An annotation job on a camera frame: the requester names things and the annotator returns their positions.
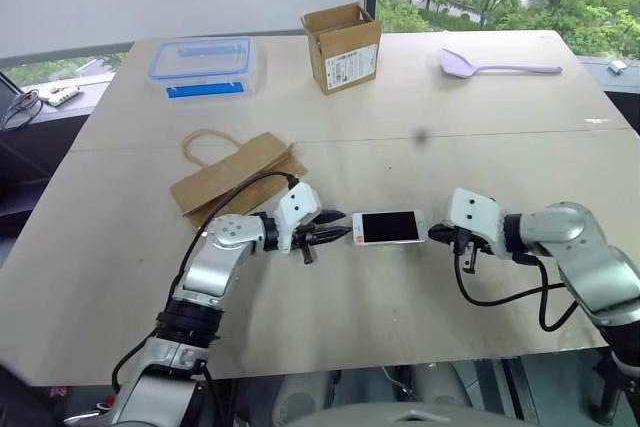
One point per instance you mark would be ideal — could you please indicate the lavender plastic spoon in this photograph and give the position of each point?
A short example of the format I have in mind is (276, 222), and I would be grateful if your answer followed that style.
(455, 64)

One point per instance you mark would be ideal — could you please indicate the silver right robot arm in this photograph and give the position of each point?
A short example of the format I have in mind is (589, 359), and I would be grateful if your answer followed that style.
(565, 229)

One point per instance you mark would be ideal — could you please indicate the white smartphone with black screen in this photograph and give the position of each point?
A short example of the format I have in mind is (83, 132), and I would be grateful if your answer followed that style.
(390, 227)

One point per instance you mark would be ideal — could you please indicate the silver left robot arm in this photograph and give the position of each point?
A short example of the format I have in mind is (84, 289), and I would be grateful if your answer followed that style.
(210, 267)

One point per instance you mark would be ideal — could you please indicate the small white block on sill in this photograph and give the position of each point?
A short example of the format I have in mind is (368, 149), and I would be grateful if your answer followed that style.
(617, 66)

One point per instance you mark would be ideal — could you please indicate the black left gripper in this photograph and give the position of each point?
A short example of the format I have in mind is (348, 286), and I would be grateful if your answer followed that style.
(306, 236)

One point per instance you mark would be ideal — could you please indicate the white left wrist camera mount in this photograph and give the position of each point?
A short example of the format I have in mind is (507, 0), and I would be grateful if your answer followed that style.
(297, 204)

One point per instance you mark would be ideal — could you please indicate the grey rounded shape under table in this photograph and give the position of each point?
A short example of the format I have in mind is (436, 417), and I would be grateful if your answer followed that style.
(300, 394)
(440, 387)

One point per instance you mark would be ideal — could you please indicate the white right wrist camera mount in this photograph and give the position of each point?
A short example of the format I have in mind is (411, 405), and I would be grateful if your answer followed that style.
(470, 209)

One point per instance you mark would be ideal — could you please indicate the clear container with blue lid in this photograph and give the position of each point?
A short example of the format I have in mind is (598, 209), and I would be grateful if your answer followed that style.
(200, 59)

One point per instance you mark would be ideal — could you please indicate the open cardboard box with label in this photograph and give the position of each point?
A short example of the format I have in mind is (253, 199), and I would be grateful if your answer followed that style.
(345, 42)

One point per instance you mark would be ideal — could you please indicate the small red object under table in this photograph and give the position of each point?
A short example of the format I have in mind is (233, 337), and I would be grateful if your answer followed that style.
(62, 391)

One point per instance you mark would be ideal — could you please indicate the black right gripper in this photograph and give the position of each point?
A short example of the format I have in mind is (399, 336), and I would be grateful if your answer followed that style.
(467, 247)

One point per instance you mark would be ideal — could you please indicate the white circuit board device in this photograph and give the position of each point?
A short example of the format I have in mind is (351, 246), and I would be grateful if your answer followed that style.
(62, 96)

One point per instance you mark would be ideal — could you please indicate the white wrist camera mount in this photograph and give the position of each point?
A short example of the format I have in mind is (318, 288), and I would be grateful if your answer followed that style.
(470, 209)
(297, 204)

